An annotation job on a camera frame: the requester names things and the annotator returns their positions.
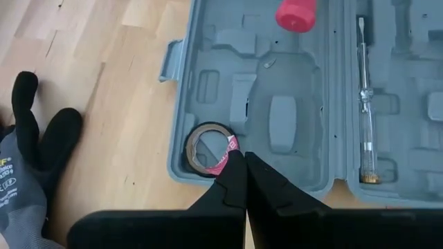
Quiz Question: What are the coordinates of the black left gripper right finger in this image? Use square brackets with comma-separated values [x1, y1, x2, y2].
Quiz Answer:
[244, 151, 333, 212]

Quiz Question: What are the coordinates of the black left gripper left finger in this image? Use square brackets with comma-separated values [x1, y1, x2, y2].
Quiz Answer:
[188, 149, 248, 211]

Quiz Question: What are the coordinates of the clear tester screwdriver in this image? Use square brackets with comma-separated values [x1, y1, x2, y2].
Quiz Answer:
[356, 17, 381, 184]

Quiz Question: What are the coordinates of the grey black glove white print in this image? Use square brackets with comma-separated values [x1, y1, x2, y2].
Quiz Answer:
[0, 71, 84, 249]

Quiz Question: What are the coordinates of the black tape roll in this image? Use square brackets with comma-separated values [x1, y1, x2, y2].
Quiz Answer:
[183, 121, 240, 178]

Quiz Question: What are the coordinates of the grey plastic tool case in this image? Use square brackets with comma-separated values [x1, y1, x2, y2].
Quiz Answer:
[159, 0, 443, 210]

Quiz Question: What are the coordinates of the hammer with pink handle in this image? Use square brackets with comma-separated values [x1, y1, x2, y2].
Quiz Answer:
[275, 0, 318, 34]

